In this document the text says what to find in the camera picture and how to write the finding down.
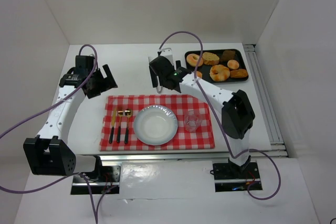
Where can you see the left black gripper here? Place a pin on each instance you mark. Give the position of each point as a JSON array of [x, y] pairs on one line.
[[102, 83]]

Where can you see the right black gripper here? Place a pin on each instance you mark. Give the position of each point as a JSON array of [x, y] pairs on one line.
[[155, 77]]

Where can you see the dark brown croissant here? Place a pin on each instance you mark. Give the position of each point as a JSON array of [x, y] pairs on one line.
[[227, 55]]

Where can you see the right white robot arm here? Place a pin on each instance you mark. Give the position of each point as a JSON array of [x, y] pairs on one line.
[[232, 110]]

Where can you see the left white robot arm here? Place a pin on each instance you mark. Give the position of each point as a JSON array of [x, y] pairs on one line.
[[48, 153]]

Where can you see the sliced bread piece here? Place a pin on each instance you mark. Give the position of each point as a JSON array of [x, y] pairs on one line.
[[210, 59]]

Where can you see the small round bun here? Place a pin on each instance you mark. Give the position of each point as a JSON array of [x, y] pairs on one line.
[[199, 74]]

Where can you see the white plate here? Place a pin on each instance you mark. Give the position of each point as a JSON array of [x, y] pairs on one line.
[[155, 125]]

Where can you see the black baking tray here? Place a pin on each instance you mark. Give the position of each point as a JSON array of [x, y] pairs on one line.
[[205, 69]]

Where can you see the large glazed bagel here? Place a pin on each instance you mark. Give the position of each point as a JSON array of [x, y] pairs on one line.
[[219, 73]]

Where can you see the clear drinking glass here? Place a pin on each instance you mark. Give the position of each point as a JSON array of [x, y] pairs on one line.
[[192, 120]]

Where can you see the red checkered cloth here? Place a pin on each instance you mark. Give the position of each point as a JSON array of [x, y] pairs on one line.
[[201, 139]]

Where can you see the round bun right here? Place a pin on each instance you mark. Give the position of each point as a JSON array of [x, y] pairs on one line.
[[233, 64]]

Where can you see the brown oblong pastry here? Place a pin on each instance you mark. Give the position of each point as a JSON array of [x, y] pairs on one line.
[[239, 74]]

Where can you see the gold fork black handle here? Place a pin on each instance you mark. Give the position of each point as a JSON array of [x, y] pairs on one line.
[[120, 115]]

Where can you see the gold spoon black handle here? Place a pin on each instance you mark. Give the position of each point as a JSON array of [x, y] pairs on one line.
[[128, 113]]

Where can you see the gold knife black handle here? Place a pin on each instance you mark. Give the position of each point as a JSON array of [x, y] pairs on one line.
[[112, 125]]

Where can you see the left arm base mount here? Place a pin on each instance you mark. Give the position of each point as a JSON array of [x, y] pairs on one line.
[[103, 179]]

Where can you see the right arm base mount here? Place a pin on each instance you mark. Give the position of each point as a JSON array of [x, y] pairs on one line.
[[225, 180]]

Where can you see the aluminium rail frame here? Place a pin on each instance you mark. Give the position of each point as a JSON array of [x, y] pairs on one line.
[[278, 147]]

